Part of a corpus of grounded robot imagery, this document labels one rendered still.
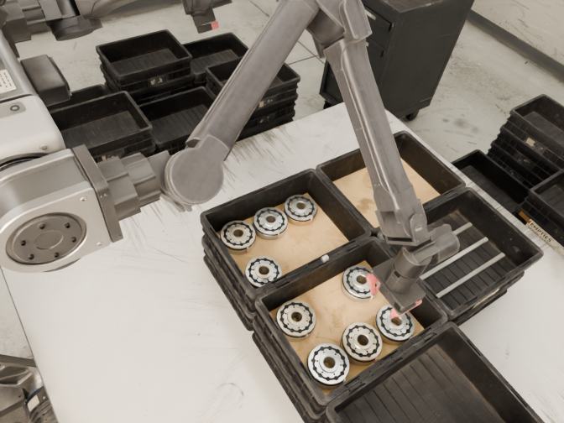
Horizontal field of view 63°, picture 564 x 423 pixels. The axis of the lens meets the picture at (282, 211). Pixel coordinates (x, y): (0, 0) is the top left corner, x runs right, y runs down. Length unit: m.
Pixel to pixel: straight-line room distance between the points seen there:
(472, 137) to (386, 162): 2.57
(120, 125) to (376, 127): 1.61
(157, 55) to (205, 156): 2.09
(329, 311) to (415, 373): 0.26
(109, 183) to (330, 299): 0.81
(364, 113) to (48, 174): 0.50
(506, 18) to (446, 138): 1.62
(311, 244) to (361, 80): 0.67
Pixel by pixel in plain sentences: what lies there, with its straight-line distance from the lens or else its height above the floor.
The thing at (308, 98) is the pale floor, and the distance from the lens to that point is 3.28.
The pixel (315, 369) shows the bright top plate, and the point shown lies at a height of 0.86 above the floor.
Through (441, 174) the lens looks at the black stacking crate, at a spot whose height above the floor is 0.90.
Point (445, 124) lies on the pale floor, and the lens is 3.40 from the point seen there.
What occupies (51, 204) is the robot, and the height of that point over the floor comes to 1.51.
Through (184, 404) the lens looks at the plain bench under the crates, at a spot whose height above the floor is 0.70.
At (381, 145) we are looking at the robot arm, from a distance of 0.83.
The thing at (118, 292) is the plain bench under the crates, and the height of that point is 0.70.
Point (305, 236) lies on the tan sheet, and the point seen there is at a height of 0.83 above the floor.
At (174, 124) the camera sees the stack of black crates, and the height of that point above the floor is 0.38.
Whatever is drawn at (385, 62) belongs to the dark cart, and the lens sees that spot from 2.60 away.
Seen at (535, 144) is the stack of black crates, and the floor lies 0.51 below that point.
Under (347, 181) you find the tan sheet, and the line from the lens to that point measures 1.57.
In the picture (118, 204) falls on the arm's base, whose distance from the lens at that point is 0.63.
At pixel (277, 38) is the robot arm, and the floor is 1.56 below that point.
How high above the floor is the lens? 1.93
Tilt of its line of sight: 50 degrees down
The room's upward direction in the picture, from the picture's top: 9 degrees clockwise
